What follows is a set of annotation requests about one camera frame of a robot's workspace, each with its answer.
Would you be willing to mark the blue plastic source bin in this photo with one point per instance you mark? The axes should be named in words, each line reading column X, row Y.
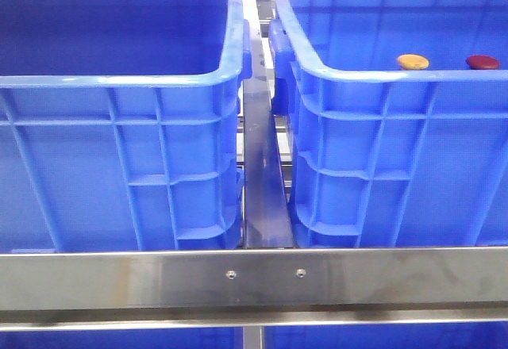
column 119, row 124

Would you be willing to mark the blue plastic bin left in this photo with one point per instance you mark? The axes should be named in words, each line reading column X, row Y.
column 384, row 157

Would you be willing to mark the blue bin lower shelf right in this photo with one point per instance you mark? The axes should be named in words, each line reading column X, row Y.
column 437, row 335

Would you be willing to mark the yellow mushroom push button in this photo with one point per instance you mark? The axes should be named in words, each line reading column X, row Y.
column 412, row 62

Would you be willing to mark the blue bin shelf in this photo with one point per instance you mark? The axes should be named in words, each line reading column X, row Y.
column 437, row 335
column 149, row 338

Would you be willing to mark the blue bin lower shelf left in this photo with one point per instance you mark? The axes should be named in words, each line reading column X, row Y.
column 149, row 338

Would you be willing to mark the steel rack front rail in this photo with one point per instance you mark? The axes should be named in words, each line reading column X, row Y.
column 182, row 289

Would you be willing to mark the red mushroom push button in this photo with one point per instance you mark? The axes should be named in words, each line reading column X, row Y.
column 483, row 62

